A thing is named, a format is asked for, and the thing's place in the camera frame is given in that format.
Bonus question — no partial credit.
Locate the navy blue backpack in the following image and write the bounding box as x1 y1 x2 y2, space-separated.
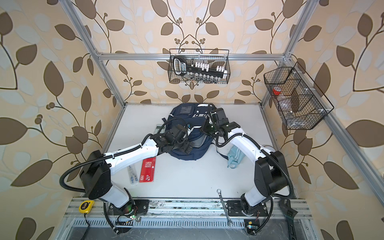
158 103 216 161

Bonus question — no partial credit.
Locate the light blue pencil case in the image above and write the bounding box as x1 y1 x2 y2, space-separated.
227 146 246 169

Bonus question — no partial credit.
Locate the red packaged item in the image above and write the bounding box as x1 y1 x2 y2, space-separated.
140 157 156 183

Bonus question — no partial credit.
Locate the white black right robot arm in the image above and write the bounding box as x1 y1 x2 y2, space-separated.
200 104 295 216

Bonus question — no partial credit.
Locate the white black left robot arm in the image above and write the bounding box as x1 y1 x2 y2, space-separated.
59 125 193 208

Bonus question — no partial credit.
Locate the clear blister pack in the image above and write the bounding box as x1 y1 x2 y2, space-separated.
128 166 139 185

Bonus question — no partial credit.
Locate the black socket set holder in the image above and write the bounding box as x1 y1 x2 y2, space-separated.
171 56 229 79

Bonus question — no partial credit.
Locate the yellow tape roll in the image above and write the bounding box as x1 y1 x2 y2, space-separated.
263 145 275 151

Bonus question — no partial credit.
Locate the red capped bottle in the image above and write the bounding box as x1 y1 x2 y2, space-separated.
273 86 282 98

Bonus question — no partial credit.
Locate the silver combination wrench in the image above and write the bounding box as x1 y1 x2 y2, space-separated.
217 189 233 228

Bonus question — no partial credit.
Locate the black adjustable wrench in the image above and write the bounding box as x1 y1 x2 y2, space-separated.
279 199 298 240

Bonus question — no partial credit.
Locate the yellow tape measure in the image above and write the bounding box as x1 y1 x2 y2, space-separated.
79 200 95 214

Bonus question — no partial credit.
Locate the black wire basket back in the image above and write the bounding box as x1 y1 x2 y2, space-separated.
166 48 231 85

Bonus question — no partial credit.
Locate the black wire basket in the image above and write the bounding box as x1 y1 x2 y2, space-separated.
264 62 334 130
166 48 231 85

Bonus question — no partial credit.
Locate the black wire basket right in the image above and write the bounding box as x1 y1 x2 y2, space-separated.
264 62 334 130

